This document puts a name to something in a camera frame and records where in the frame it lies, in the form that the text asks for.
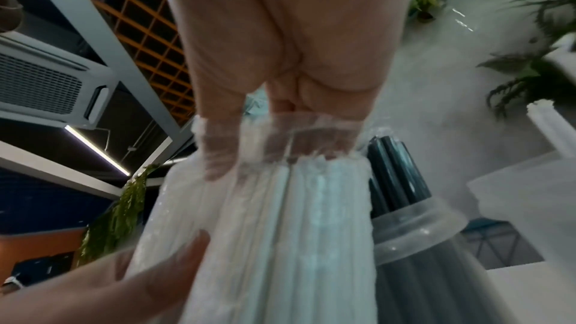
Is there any person's left hand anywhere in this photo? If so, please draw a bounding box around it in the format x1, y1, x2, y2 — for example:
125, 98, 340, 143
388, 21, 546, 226
0, 229, 212, 324

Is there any person's right hand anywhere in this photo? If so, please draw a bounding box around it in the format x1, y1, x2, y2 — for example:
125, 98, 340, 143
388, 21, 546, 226
155, 0, 418, 181

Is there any clear bag of white straws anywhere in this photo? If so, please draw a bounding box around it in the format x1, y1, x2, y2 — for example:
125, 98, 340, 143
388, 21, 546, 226
125, 114, 382, 324

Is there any bunch of black straws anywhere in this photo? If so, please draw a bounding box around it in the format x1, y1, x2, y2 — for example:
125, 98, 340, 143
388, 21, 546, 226
365, 135, 496, 324

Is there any pack of white straws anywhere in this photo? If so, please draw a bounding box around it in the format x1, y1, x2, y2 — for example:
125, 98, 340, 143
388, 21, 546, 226
179, 157, 379, 324

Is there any linear ceiling light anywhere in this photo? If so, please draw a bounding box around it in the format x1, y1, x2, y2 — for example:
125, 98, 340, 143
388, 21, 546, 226
63, 124, 131, 177

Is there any orange ceiling grid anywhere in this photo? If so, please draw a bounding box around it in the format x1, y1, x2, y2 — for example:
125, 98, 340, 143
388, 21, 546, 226
67, 0, 198, 126

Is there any grey ceiling beam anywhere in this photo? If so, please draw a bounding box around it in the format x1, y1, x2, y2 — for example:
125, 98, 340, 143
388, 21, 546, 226
38, 0, 200, 174

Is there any white ceiling air conditioner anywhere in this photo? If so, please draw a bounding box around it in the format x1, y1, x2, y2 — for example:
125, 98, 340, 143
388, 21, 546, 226
0, 32, 121, 131

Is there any green fern plant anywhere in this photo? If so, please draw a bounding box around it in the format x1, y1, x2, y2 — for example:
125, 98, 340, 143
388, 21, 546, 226
476, 0, 576, 121

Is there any blue mesh fence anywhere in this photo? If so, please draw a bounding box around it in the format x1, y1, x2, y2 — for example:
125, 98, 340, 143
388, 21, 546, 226
462, 218, 547, 271

